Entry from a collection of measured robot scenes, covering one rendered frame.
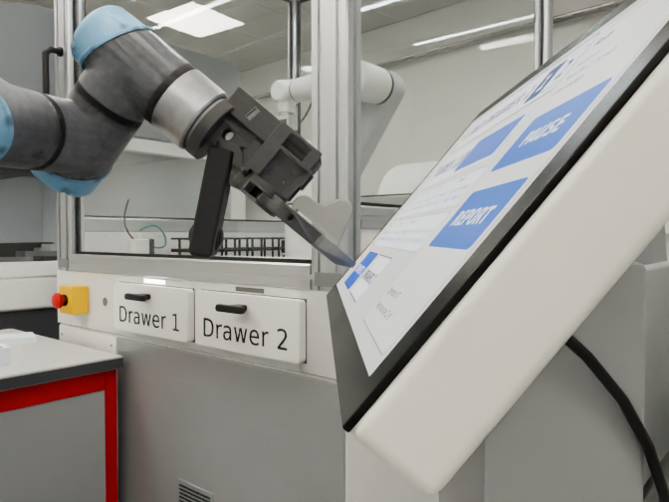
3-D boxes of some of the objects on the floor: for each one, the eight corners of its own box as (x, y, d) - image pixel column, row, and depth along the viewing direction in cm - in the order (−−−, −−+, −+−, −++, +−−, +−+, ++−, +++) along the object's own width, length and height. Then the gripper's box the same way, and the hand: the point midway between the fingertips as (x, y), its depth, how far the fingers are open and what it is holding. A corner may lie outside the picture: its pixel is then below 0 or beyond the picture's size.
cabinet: (350, 863, 96) (350, 382, 94) (60, 608, 162) (56, 322, 160) (552, 591, 170) (555, 318, 167) (296, 491, 235) (295, 295, 233)
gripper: (233, 77, 56) (399, 217, 57) (245, 99, 65) (388, 220, 66) (176, 144, 56) (342, 284, 57) (195, 156, 65) (339, 278, 66)
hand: (340, 263), depth 62 cm, fingers closed
